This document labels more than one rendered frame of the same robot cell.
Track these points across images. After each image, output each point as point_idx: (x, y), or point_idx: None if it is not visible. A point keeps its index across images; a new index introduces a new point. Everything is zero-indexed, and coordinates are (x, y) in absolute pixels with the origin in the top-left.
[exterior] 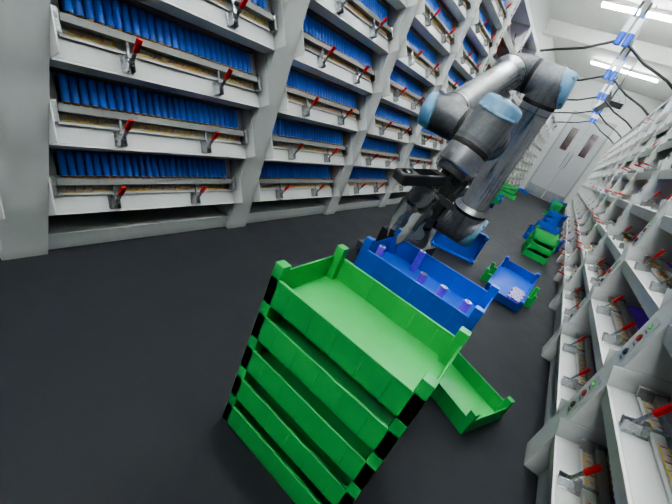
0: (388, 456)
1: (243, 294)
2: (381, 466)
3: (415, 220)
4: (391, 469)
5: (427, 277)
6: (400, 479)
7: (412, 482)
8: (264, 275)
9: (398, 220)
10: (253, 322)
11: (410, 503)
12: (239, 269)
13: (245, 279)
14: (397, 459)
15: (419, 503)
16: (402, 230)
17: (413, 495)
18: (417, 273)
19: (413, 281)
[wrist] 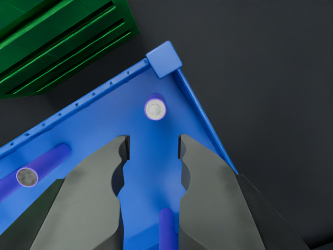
0: (49, 107)
1: (267, 7)
2: (41, 96)
3: (57, 217)
4: (38, 104)
5: (145, 238)
6: (29, 108)
7: (27, 118)
8: (307, 47)
9: (186, 173)
10: (216, 11)
11: (11, 107)
12: (321, 11)
13: (298, 16)
14: (46, 115)
15: (11, 115)
16: (114, 155)
17: (17, 113)
18: (156, 220)
19: (20, 135)
